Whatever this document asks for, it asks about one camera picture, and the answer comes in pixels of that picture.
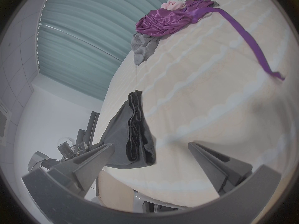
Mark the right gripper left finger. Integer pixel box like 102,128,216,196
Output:
49,142,115,191

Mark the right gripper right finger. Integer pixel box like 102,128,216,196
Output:
188,142,253,193

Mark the black T-shirt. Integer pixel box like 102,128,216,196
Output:
100,90,156,170

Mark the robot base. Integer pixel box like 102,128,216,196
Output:
132,190,187,215

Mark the bed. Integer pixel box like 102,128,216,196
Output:
98,0,299,209

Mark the black dressing table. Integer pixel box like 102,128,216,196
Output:
76,129,86,149

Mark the round mirror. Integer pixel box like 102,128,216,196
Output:
57,136,76,149

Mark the black chest of drawers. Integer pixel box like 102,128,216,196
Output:
85,111,100,146

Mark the blue-green curtain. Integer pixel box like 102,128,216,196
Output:
37,25,125,101
41,0,178,62

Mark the white ceiling air vent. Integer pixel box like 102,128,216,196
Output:
0,102,12,146

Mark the grey knit garment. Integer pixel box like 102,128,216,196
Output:
131,33,161,66

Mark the purple satin garment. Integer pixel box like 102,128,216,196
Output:
135,0,286,81

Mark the pink garment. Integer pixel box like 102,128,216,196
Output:
161,0,186,11

